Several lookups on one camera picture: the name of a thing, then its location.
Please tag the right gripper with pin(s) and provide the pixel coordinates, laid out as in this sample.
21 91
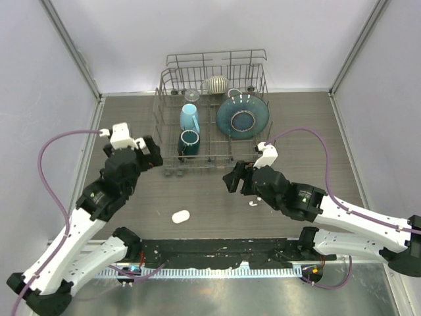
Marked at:
244 169

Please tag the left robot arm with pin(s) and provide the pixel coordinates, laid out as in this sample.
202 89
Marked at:
50 284

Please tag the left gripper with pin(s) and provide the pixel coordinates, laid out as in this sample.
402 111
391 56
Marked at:
154 157

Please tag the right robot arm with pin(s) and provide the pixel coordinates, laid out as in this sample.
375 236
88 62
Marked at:
395 241

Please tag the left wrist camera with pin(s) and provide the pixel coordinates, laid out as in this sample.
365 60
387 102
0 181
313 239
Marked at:
120 138

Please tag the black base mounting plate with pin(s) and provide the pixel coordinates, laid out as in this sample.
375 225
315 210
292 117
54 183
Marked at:
259 253

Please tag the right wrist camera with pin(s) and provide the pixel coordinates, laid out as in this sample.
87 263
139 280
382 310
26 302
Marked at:
267 155

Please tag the wire dish rack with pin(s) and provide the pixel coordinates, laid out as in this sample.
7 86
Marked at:
245 72

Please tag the light blue mug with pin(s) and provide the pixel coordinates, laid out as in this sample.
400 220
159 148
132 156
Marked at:
189 118

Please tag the clear glass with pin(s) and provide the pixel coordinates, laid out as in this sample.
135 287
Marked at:
191 95

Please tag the oval white charging case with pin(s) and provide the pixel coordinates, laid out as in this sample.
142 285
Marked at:
180 216

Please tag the large teal plate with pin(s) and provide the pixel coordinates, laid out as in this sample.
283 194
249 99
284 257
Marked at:
242 116

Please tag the striped ceramic mug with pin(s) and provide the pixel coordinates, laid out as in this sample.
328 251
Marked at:
215 85

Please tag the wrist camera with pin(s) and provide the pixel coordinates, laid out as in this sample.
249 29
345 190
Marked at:
120 138
267 155

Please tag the small white-rimmed bowl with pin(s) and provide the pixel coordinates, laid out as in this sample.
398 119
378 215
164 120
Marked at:
233 92

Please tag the white slotted cable duct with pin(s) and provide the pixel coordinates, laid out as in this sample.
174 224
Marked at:
243 271

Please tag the dark teal mug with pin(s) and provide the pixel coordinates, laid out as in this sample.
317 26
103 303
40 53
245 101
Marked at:
188 144

